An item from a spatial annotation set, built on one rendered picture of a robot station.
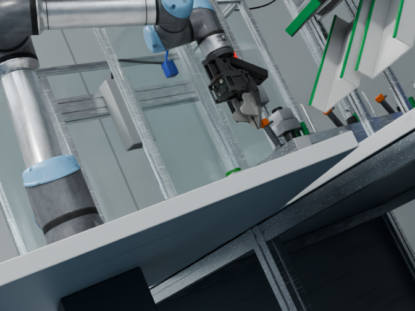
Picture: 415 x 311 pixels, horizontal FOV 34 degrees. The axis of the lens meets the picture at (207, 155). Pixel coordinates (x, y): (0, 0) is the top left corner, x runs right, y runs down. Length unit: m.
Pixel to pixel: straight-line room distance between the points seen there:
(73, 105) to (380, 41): 1.54
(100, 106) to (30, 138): 1.27
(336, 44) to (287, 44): 3.87
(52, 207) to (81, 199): 0.06
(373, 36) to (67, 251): 0.85
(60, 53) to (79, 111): 2.34
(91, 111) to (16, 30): 1.26
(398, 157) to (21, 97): 0.84
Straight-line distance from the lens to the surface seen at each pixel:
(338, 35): 1.67
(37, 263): 0.93
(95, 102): 2.81
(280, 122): 1.70
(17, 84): 1.61
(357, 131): 1.65
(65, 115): 2.72
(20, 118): 1.59
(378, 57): 1.48
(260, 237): 1.52
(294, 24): 1.58
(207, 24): 1.72
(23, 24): 1.55
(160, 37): 1.69
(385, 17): 1.56
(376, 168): 1.28
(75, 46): 5.12
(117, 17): 1.57
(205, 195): 0.98
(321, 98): 1.55
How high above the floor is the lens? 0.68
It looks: 13 degrees up
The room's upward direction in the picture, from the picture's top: 25 degrees counter-clockwise
